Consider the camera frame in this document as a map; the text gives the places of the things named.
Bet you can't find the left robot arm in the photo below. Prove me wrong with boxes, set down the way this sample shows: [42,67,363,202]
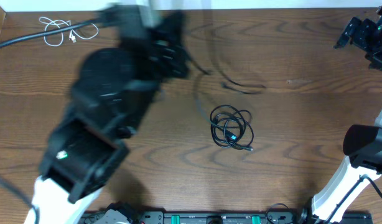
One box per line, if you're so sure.
[26,4,189,223]

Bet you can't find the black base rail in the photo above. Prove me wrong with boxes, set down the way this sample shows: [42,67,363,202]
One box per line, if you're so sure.
[82,202,374,224]

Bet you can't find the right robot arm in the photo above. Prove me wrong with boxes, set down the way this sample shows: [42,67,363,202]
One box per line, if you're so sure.
[298,6,382,223]

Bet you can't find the black usb cable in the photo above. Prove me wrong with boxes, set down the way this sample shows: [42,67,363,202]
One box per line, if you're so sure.
[209,105,254,152]

